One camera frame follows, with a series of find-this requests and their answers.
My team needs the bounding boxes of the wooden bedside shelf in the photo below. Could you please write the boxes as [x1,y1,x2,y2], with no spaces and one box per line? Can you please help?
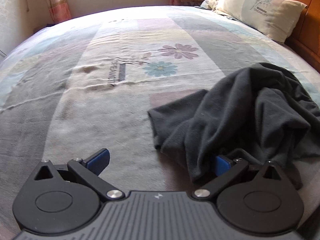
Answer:
[172,0,207,7]

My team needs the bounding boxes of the floral patchwork bed sheet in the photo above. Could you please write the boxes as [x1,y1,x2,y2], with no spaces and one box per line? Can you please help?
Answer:
[0,5,320,230]

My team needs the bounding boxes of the dark grey pants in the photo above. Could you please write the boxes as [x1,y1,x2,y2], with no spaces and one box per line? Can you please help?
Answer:
[147,62,320,190]

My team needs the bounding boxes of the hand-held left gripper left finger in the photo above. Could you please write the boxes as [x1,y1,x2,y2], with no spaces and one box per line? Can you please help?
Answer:
[34,148,125,202]

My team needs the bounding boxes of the wooden headboard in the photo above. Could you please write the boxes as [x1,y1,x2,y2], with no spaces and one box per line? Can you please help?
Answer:
[220,0,320,73]

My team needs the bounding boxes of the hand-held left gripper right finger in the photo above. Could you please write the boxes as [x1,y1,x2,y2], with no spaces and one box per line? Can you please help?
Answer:
[192,150,288,203]

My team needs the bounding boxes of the beige printed pillow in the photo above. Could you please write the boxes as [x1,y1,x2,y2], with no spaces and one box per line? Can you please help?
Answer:
[215,0,307,43]

